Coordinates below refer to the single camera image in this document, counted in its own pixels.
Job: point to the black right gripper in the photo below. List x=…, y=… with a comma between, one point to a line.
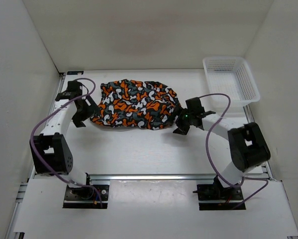
x=181, y=129

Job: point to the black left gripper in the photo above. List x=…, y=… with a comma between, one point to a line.
x=92, y=110

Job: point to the orange camouflage shorts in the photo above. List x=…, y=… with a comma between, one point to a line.
x=129, y=103

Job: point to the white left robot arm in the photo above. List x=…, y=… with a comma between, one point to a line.
x=50, y=151

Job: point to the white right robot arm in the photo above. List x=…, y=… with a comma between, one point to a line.
x=248, y=148

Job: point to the small blue label sticker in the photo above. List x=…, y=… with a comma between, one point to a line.
x=75, y=72

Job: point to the white perforated plastic basket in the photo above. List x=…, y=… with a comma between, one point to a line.
x=231, y=76

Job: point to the left aluminium frame rail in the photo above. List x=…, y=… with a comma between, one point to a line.
x=58, y=90

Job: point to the aluminium frame rail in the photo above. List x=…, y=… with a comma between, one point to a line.
x=58, y=90
x=265, y=166

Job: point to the front aluminium rail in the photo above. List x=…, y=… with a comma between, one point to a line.
x=154, y=177

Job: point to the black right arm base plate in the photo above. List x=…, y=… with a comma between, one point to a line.
x=212, y=199

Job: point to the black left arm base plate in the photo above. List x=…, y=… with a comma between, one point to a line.
x=87, y=198

